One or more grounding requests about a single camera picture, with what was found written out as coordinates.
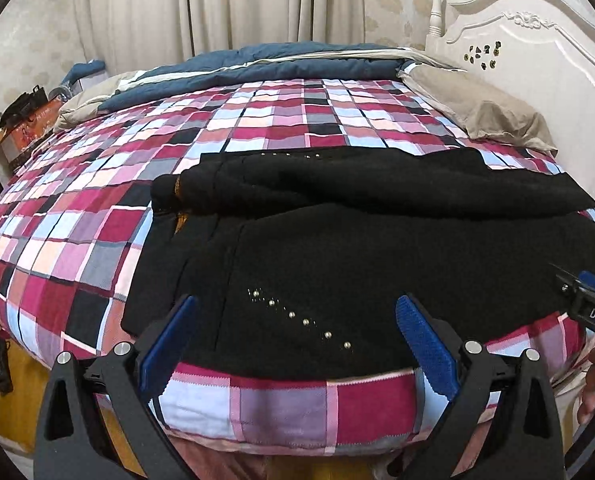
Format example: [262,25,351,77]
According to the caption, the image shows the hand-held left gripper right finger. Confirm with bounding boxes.
[395,294,564,480]

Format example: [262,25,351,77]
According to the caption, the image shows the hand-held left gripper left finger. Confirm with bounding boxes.
[34,295,200,480]

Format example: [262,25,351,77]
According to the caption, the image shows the black pants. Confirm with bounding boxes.
[120,148,595,380]

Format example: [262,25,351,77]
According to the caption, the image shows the red pink checkered bedspread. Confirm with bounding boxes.
[0,72,595,461]

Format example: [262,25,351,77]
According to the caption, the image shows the beige pillow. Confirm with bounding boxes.
[396,61,559,157]
[52,70,146,135]

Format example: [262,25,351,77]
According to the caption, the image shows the white headboard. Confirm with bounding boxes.
[424,0,595,283]

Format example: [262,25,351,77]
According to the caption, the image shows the dark headboard stickers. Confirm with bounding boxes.
[461,41,504,71]

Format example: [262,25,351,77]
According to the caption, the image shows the orange box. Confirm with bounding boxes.
[0,97,62,172]

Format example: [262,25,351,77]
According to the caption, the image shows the blue cloth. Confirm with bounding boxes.
[59,60,109,90]

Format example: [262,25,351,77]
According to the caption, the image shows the blue quilt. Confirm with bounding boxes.
[96,41,431,115]

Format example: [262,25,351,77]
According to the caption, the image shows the cream curtain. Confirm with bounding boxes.
[72,0,375,77]

